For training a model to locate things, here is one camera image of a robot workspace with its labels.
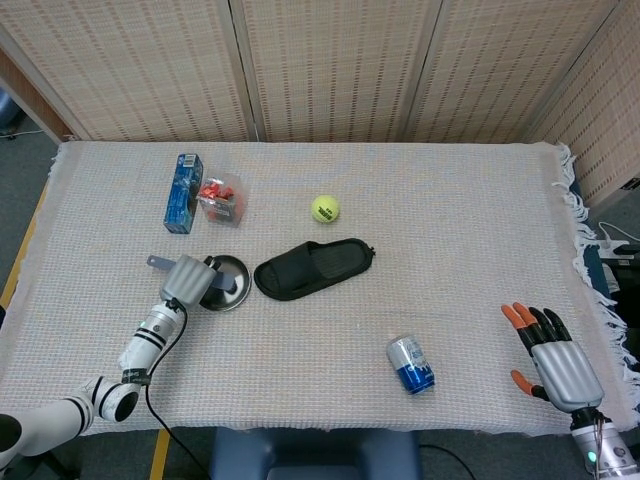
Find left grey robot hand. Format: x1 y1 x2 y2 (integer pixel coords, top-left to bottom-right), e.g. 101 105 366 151
158 253 224 307

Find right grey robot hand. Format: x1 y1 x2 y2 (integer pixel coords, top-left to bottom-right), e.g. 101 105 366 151
501 301 606 414

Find grey brush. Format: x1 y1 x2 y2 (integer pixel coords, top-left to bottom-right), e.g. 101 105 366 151
146 254 240 295

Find round steel plate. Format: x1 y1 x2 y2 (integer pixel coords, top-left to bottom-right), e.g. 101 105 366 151
198 254 252 313

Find clear bag red black items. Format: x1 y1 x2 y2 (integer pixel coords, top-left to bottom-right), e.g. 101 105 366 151
195 173 248 230

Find blue cardboard box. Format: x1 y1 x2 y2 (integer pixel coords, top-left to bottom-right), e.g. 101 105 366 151
163 153 205 236

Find black slide sandal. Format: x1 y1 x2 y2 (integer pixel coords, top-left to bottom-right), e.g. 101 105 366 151
253 238 378 303

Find yellow tennis ball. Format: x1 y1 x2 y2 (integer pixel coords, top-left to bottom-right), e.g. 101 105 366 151
311 194 342 225

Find blue and silver can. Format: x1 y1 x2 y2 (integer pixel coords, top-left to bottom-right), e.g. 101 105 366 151
385 335 437 397

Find beige woven tablecloth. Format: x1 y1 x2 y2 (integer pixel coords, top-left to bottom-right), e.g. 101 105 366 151
0 140 640 439

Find woven bamboo folding screen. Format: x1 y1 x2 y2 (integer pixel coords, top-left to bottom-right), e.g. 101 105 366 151
0 0 640 207

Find black device with white cable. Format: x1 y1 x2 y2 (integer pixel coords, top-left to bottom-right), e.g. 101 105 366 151
596 221 640 354

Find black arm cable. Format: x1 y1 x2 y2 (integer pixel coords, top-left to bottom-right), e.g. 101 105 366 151
143 296 214 480

